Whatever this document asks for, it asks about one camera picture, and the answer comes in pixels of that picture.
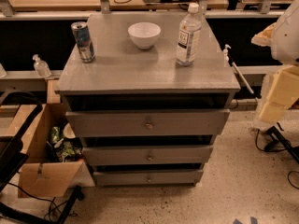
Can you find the white reacher grabber stick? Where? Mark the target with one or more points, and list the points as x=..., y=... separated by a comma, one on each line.
x=251, y=91

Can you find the grey top drawer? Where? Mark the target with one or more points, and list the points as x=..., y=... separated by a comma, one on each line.
x=129, y=123

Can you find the white ceramic bowl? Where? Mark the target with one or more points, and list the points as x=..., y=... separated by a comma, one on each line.
x=144, y=34

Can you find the grey bottom drawer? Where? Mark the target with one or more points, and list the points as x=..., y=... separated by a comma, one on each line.
x=163, y=177

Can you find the grey drawer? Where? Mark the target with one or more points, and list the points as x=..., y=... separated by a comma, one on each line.
x=163, y=177
x=147, y=155
x=129, y=123

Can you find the clear plastic water bottle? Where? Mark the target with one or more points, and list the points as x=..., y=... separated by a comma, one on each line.
x=188, y=36

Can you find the cardboard box with trash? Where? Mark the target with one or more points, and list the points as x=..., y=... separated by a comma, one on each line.
x=41, y=175

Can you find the small white pump bottle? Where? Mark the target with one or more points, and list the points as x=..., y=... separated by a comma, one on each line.
x=226, y=53

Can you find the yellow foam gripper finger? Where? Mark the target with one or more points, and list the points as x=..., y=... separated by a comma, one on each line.
x=283, y=93

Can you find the black chair frame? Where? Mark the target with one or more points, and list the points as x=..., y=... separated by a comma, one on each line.
x=12, y=159

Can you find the energy drink can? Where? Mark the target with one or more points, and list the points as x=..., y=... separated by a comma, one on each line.
x=83, y=40

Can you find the grey wooden drawer cabinet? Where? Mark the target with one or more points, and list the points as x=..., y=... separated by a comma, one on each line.
x=123, y=77

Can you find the clear sanitizer pump bottle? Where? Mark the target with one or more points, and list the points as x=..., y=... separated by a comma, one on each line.
x=41, y=67

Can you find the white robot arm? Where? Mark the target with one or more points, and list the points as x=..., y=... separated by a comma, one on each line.
x=282, y=37

